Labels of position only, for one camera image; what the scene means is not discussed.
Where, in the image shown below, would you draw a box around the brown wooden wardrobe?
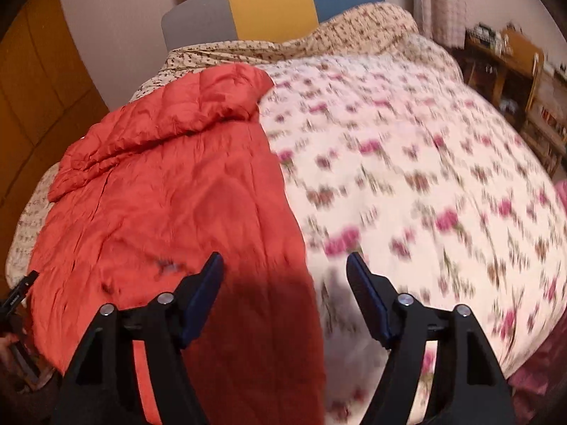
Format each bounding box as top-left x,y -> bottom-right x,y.
0,0 -> 110,284

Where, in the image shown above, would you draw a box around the floral quilt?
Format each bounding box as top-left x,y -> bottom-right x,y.
5,30 -> 567,425

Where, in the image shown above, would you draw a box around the wooden desk with clutter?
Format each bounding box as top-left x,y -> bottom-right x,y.
464,24 -> 545,130

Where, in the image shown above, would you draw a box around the small-floral pillow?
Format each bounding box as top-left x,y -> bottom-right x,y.
131,3 -> 418,101

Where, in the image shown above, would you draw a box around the right floral curtain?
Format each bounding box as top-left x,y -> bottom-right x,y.
413,0 -> 466,48

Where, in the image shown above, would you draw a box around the grey yellow blue headboard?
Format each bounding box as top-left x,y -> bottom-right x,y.
162,0 -> 384,51

